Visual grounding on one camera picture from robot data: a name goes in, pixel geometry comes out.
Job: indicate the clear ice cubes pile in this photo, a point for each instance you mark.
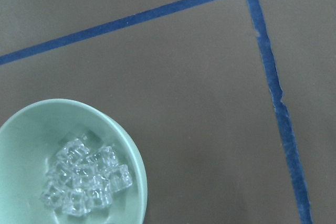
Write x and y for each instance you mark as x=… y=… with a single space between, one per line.
x=82 y=179

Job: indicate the green bowl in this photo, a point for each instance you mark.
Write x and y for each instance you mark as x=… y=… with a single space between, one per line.
x=29 y=140

